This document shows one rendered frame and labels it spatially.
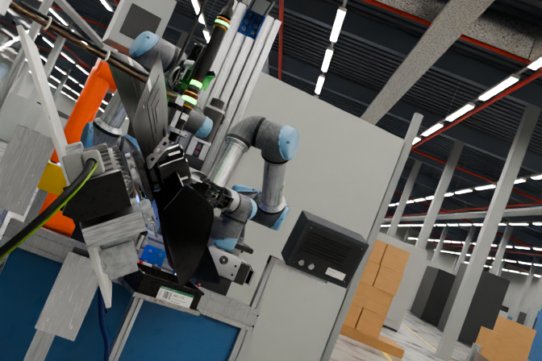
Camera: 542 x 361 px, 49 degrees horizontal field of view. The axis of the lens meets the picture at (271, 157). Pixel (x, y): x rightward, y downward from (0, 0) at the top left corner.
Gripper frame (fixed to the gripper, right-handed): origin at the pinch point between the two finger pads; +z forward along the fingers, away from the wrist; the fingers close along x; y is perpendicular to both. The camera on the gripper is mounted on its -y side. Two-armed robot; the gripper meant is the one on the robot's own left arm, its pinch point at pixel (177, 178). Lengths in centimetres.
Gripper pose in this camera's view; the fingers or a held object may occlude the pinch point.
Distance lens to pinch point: 182.5
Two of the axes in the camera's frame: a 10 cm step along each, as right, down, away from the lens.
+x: -4.5, 8.9, -0.3
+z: -5.6, -3.1, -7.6
